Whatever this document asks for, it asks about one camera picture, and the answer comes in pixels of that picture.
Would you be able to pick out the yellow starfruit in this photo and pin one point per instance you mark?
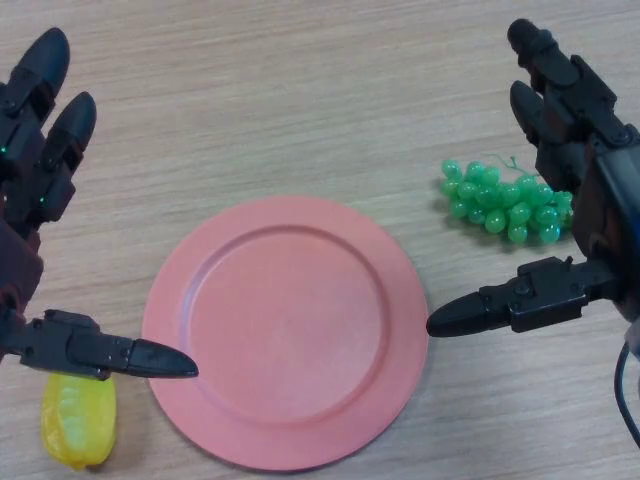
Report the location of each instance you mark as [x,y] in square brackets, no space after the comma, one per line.
[80,425]

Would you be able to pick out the pink round plate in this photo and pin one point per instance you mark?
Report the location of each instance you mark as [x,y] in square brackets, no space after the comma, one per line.
[285,325]

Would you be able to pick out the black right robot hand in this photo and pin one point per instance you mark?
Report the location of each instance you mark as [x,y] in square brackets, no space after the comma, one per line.
[607,200]

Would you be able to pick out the green grapes bunch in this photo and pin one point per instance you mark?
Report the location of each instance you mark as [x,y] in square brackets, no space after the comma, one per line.
[500,200]

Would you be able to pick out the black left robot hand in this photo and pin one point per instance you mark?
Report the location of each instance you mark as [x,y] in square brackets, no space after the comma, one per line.
[30,150]

